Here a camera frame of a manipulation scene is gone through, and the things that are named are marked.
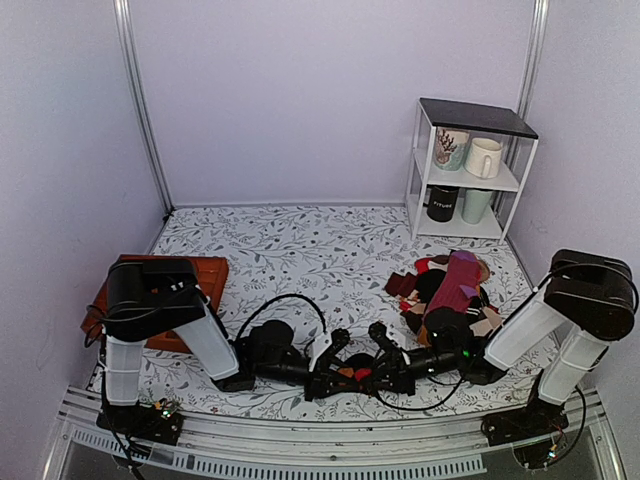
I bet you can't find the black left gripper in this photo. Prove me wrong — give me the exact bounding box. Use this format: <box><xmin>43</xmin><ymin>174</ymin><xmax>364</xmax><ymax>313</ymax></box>
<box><xmin>255</xmin><ymin>359</ymin><xmax>357</xmax><ymax>407</ymax></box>

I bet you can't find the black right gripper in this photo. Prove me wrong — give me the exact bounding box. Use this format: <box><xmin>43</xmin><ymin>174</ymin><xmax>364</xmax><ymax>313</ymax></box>
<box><xmin>360</xmin><ymin>347</ymin><xmax>462</xmax><ymax>397</ymax></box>

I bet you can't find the black red orange argyle sock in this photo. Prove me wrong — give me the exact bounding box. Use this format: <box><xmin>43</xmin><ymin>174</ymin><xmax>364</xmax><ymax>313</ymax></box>
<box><xmin>335</xmin><ymin>353</ymin><xmax>374</xmax><ymax>393</ymax></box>

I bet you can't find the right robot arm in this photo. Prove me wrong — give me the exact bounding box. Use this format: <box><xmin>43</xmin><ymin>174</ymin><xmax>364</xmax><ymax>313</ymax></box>
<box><xmin>454</xmin><ymin>249</ymin><xmax>639</xmax><ymax>436</ymax></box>

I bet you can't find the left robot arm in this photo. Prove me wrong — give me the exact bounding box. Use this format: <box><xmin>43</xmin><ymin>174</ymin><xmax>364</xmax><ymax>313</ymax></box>
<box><xmin>101</xmin><ymin>257</ymin><xmax>359</xmax><ymax>434</ymax></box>

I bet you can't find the magenta striped sock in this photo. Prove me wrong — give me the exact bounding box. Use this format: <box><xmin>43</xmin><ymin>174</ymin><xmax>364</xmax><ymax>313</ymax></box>
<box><xmin>424</xmin><ymin>250</ymin><xmax>490</xmax><ymax>324</ymax></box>

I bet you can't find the dark red sock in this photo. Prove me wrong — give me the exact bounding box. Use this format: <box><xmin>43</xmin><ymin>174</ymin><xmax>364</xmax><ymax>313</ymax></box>
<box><xmin>384</xmin><ymin>273</ymin><xmax>417</xmax><ymax>301</ymax></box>

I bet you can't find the brown wooden compartment tray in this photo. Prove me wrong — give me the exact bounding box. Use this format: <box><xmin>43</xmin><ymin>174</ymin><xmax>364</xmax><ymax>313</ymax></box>
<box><xmin>81</xmin><ymin>254</ymin><xmax>229</xmax><ymax>353</ymax></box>

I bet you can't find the floral table mat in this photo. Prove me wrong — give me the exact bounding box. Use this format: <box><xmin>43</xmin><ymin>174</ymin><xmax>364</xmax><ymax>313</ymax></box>
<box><xmin>139</xmin><ymin>206</ymin><xmax>557</xmax><ymax>422</ymax></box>

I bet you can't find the black mug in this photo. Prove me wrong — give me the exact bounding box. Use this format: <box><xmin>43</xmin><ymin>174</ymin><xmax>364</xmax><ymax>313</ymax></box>
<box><xmin>427</xmin><ymin>185</ymin><xmax>459</xmax><ymax>223</ymax></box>

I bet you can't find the pale green mug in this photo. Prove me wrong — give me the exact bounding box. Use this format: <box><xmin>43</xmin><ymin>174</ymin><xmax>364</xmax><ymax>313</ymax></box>
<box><xmin>461</xmin><ymin>189</ymin><xmax>493</xmax><ymax>225</ymax></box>

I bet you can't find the white metal shelf rack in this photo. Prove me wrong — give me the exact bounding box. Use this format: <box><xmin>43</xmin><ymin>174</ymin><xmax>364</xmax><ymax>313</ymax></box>
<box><xmin>405</xmin><ymin>98</ymin><xmax>539</xmax><ymax>242</ymax></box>

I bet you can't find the cream white mug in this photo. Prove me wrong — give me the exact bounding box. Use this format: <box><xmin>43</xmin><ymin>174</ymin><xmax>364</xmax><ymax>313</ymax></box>
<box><xmin>464</xmin><ymin>137</ymin><xmax>503</xmax><ymax>179</ymax></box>

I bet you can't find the floral patterned mug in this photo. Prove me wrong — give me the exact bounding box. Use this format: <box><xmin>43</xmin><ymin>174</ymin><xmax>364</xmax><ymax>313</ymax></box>
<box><xmin>435</xmin><ymin>127</ymin><xmax>470</xmax><ymax>171</ymax></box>

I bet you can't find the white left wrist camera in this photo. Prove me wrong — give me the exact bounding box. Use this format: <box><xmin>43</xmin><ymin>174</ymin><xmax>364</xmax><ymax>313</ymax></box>
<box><xmin>308</xmin><ymin>328</ymin><xmax>350</xmax><ymax>372</ymax></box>

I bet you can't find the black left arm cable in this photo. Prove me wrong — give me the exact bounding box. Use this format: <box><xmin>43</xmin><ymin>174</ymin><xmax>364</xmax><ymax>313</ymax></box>
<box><xmin>82</xmin><ymin>292</ymin><xmax>329</xmax><ymax>351</ymax></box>

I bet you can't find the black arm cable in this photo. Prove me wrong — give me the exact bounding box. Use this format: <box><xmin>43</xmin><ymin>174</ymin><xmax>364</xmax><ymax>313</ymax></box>
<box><xmin>82</xmin><ymin>292</ymin><xmax>329</xmax><ymax>351</ymax></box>
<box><xmin>374</xmin><ymin>262</ymin><xmax>640</xmax><ymax>414</ymax></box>

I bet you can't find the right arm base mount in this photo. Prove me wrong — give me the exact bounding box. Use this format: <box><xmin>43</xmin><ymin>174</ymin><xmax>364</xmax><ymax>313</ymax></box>
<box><xmin>481</xmin><ymin>393</ymin><xmax>569</xmax><ymax>470</ymax></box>

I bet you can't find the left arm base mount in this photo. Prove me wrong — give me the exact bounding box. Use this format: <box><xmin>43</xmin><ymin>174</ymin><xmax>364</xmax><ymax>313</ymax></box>
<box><xmin>96</xmin><ymin>398</ymin><xmax>184</xmax><ymax>446</ymax></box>

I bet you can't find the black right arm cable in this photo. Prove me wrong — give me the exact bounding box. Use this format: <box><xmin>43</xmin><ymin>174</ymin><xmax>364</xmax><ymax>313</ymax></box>
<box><xmin>374</xmin><ymin>262</ymin><xmax>640</xmax><ymax>414</ymax></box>

